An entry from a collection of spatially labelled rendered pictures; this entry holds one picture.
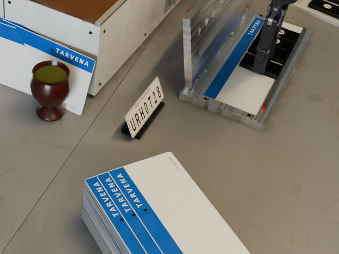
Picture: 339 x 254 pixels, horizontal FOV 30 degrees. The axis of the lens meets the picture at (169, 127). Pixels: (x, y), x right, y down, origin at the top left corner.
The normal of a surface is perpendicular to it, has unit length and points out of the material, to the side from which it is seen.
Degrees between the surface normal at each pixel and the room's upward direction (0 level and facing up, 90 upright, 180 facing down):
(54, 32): 90
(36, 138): 0
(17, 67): 63
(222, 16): 78
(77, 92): 69
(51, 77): 0
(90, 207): 90
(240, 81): 0
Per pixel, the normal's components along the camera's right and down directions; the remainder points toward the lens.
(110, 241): -0.85, 0.25
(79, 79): -0.38, 0.25
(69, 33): -0.40, 0.58
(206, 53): 0.92, 0.21
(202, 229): 0.14, -0.73
